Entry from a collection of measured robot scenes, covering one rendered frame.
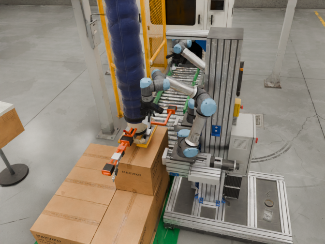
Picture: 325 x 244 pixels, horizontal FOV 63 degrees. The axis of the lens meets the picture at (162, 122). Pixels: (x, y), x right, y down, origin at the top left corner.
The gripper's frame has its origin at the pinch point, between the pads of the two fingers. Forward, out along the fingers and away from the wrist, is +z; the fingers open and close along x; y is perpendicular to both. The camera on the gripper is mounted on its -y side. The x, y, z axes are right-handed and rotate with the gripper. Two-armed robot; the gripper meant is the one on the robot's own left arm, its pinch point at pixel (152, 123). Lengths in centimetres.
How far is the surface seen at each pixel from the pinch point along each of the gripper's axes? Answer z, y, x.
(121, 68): -27.7, 30.8, -27.4
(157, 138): 58, 13, -49
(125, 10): -70, 23, -30
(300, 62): 152, -202, -473
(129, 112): 14.0, 30.0, -29.1
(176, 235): 152, -15, -4
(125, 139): 32.4, 31.3, -13.8
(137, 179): 77, 23, -8
